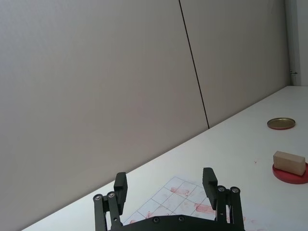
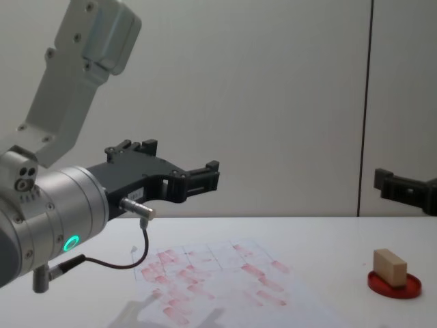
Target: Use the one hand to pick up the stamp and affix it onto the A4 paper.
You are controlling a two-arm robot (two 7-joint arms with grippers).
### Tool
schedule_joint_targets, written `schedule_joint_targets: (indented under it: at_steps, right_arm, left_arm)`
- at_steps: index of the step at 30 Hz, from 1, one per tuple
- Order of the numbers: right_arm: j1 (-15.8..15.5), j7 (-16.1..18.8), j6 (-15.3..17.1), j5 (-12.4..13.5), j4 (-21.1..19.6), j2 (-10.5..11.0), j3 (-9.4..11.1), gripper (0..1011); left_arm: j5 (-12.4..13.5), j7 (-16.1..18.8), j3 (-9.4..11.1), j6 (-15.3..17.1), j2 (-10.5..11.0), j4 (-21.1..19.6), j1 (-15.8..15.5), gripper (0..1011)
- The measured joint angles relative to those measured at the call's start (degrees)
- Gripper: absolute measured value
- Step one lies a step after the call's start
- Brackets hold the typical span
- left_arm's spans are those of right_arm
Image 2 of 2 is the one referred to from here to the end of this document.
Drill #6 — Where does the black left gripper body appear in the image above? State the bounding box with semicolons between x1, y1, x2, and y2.
85;154;179;217

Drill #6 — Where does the white paper sheet with red marks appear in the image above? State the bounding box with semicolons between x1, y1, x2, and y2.
105;238;353;328

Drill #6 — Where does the small pale wooden block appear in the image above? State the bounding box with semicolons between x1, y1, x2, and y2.
372;248;409;288

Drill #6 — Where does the thin dark cable with silver plug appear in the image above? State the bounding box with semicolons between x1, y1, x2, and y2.
47;196;158;278

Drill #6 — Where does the round red shallow dish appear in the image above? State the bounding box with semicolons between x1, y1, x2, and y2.
367;269;423;301

